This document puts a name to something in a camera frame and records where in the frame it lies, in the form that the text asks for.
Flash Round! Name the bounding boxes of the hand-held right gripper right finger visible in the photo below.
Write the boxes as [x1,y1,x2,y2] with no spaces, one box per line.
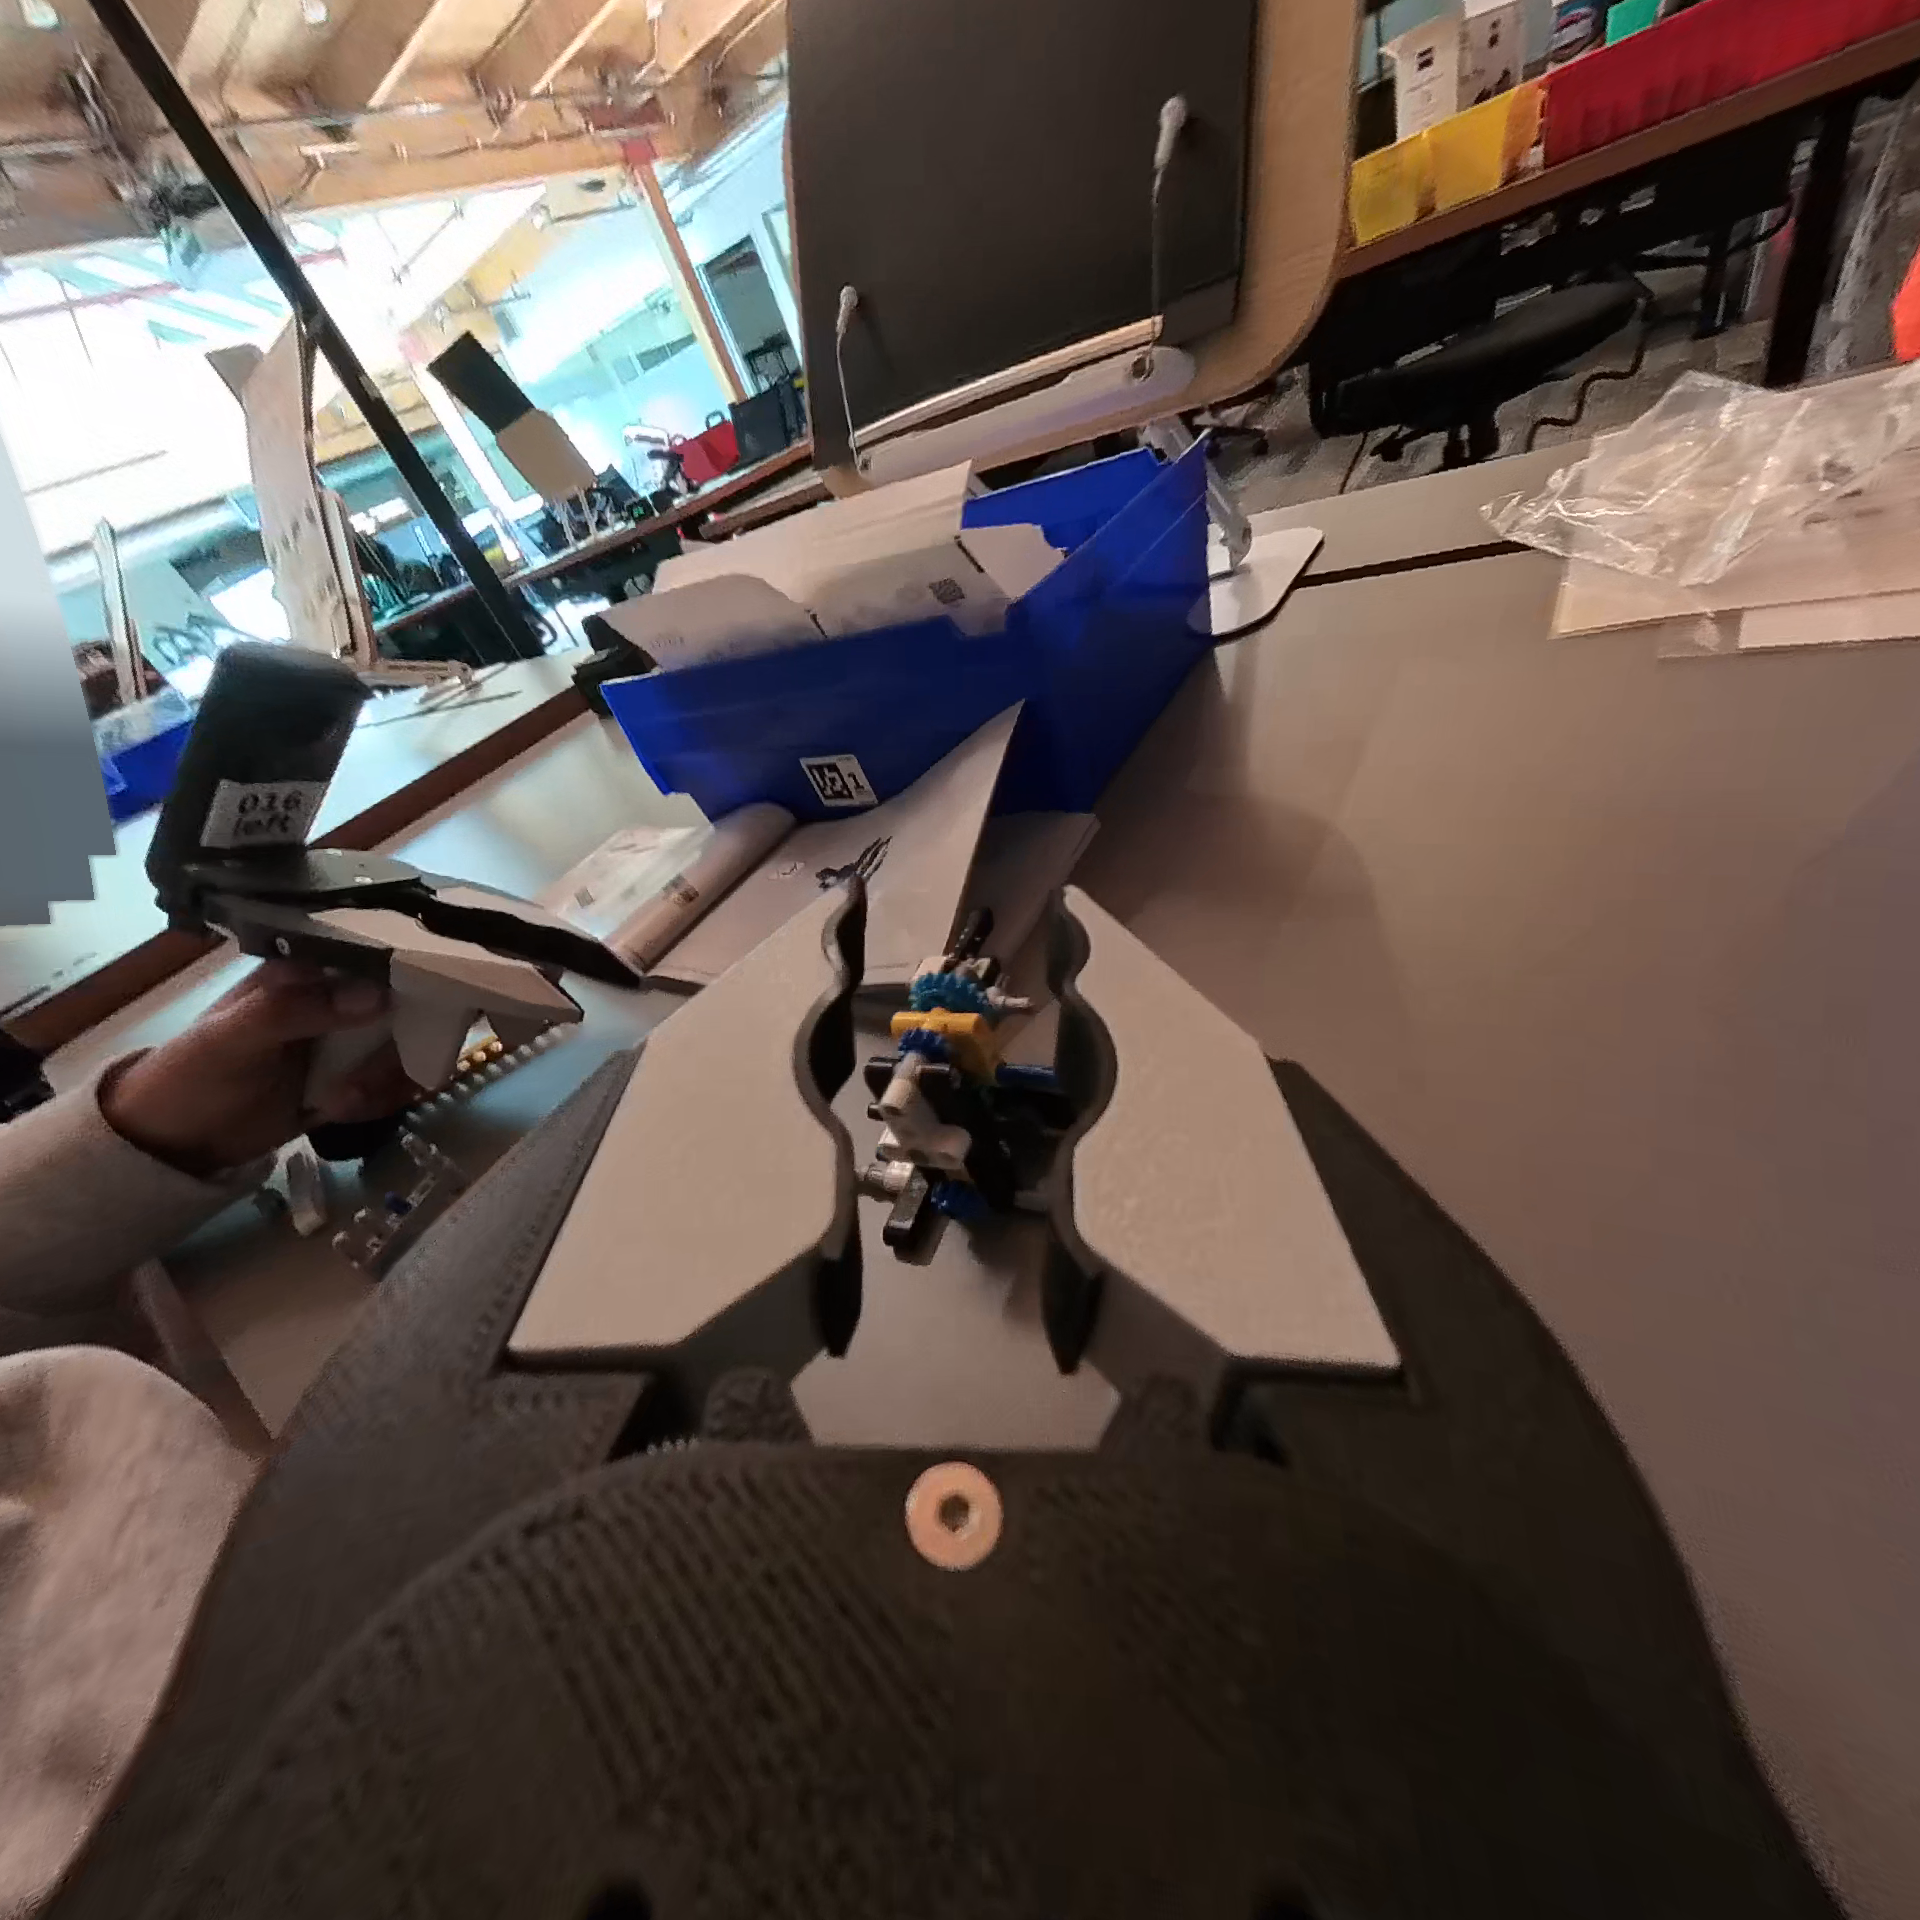
[1044,885,1409,1419]

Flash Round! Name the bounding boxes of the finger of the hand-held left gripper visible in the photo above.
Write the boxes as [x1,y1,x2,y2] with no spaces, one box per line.
[422,883,710,998]
[382,902,589,1032]

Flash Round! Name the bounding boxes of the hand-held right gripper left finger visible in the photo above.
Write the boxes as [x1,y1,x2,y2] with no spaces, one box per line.
[504,879,873,1403]

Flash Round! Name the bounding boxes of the multicolour lego vehicle assembly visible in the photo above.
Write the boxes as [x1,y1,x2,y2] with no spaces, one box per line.
[861,907,1075,1262]

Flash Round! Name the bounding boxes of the lego instruction booklet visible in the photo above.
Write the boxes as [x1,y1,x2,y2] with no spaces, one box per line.
[545,696,1106,1021]

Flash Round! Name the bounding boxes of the person's left forearm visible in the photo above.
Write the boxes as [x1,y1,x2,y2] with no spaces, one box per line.
[0,1049,278,1321]

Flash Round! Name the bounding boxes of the long yellow lego beam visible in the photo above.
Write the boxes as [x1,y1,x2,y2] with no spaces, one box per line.
[403,1023,545,1119]

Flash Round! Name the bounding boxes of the white lego beam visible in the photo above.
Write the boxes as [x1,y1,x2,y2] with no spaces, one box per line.
[333,1132,472,1280]

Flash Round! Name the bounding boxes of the white paper lego bags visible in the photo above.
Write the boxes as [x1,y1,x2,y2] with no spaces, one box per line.
[609,461,1075,676]

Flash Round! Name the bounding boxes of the person's left hand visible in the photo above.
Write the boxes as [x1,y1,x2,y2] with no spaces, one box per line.
[96,959,422,1180]

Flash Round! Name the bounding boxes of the blue storage bin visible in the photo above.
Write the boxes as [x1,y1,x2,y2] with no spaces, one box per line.
[600,435,1214,827]

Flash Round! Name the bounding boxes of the person's grey sweatshirt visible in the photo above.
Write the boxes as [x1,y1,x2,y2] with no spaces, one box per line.
[0,1347,265,1912]

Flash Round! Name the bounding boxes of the wooden book stand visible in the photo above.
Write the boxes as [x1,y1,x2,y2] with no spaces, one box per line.
[784,0,1361,648]

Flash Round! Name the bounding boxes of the black office chair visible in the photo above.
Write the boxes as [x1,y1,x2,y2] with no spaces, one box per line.
[1305,277,1652,452]

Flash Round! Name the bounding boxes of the clear plastic bag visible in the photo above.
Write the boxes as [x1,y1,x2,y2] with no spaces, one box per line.
[1485,368,1920,587]

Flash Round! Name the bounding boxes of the yellow storage bin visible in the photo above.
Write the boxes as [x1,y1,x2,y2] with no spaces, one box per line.
[1424,81,1550,214]
[1346,133,1440,248]

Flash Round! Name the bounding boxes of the wooden office table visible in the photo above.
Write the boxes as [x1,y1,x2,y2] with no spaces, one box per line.
[1334,30,1920,393]

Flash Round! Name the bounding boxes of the white cardboard box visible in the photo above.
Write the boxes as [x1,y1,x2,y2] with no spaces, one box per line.
[1457,0,1565,95]
[1388,23,1467,144]

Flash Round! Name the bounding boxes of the red storage bin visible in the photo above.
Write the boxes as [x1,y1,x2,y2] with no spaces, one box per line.
[1542,0,1920,167]

